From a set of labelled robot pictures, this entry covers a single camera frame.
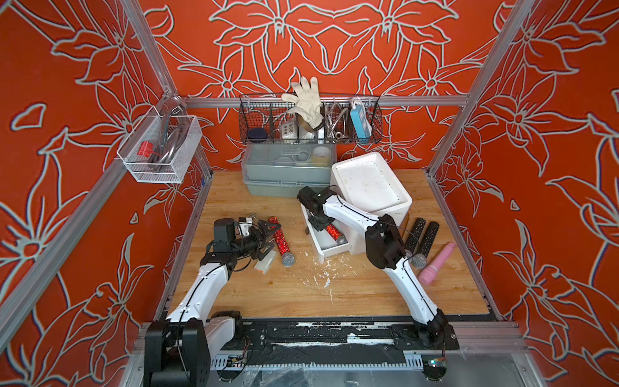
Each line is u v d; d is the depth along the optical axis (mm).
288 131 939
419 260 857
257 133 1058
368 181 837
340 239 899
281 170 982
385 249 610
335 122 834
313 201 756
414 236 925
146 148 712
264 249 778
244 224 771
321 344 727
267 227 729
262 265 876
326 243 917
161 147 759
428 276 826
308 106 895
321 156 1028
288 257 873
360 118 858
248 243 723
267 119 1028
